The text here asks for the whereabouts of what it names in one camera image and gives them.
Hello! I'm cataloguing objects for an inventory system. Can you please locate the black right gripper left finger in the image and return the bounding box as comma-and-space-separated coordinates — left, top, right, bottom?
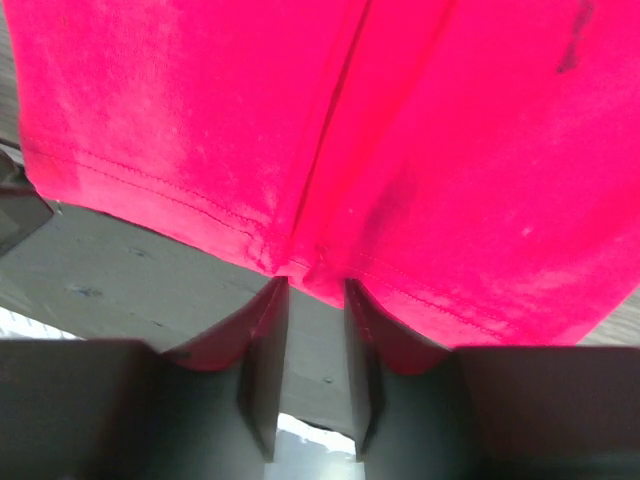
1, 277, 289, 479

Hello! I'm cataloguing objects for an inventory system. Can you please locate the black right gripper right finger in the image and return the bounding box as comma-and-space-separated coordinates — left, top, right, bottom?
344, 279, 639, 479

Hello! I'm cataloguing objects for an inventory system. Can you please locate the pink t-shirt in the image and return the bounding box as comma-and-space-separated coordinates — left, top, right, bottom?
3, 1, 639, 346

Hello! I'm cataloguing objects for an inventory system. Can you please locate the white slotted cable duct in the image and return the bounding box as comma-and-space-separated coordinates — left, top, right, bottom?
0, 307, 82, 340

